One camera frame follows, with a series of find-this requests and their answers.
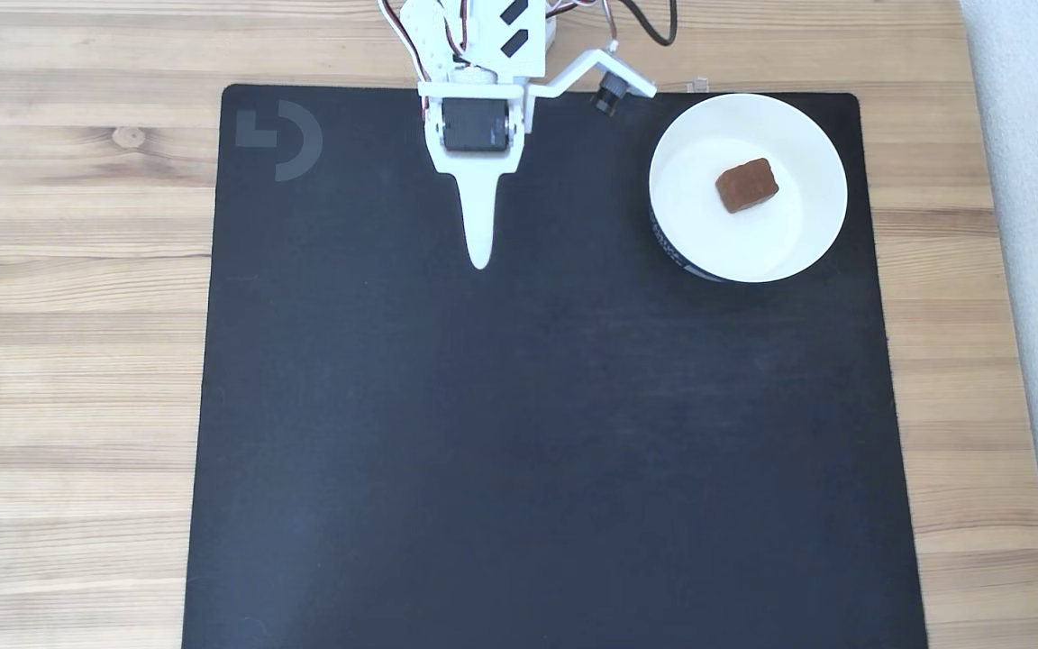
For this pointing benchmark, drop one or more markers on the brown block toy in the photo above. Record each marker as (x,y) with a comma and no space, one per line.
(746,186)

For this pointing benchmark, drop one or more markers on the white round plate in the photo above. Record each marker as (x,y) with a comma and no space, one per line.
(708,225)

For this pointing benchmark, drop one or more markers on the small clear plastic clip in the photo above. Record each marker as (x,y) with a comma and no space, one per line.
(697,84)

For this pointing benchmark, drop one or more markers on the black mouse mat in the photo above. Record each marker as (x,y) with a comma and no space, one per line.
(483,451)

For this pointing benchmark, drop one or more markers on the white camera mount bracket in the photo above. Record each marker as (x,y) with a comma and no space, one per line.
(587,68)

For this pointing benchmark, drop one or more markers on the small camera module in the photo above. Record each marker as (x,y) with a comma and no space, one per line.
(610,95)

